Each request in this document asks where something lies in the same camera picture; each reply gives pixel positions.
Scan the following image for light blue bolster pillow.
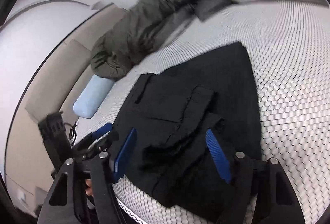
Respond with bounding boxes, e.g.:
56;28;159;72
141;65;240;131
73;75;115;119

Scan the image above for person's left hand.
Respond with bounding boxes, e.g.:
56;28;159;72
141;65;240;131
85;179;93;196

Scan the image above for beige padded headboard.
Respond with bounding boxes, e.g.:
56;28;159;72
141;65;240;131
5;4;126;215

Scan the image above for black pants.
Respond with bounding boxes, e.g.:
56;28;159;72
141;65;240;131
114;43;261;222

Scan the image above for white hexagon pattern bedsheet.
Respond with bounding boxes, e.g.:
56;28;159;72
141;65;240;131
77;1;329;223

